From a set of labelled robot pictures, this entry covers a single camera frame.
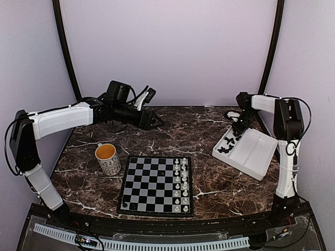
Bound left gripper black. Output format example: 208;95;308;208
113;103;165;131

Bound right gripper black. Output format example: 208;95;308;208
231;110;255;136

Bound white plastic tray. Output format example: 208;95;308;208
212;127;278;181

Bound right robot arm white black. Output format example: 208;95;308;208
232;92;311;227

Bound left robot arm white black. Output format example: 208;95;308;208
4;81;164;228

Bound black chess pieces in tray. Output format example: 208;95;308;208
217;135;242;154

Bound black silver chess board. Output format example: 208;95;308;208
117;156;194;218

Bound white chess pieces row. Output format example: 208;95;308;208
172;157;191;214

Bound patterned mug orange inside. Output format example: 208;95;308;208
95;143;121;176

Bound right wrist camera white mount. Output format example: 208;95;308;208
224;110;241;122

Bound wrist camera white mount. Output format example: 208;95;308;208
133;86;157;111
224;110;241;122

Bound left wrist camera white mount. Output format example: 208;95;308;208
133;86;157;111

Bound black aluminium front rail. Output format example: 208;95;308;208
26;201;312;241

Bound white slotted cable duct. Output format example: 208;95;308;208
33;223;250;250

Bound right black frame post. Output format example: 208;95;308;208
258;0;285;95

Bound black frame post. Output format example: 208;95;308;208
258;0;285;95
52;0;82;101

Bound left black frame post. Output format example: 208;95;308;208
52;0;82;101

